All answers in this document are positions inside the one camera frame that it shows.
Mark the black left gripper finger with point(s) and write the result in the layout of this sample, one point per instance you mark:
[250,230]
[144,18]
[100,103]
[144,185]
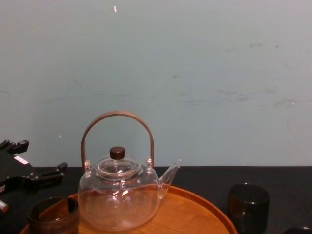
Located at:
[48,175]
[17,146]

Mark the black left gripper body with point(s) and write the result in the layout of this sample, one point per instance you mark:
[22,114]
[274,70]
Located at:
[14,173]

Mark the round wooden tray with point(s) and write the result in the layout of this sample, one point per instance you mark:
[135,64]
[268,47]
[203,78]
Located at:
[185,214]

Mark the dark smoked glass cup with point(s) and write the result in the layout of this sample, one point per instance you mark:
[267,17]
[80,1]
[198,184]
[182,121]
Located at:
[54,223]
[248,209]
[298,231]

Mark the glass teapot lid dark knob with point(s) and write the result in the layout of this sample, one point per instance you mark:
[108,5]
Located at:
[117,152]

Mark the black table cloth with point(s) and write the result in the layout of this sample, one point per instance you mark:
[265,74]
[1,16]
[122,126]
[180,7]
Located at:
[207,179]

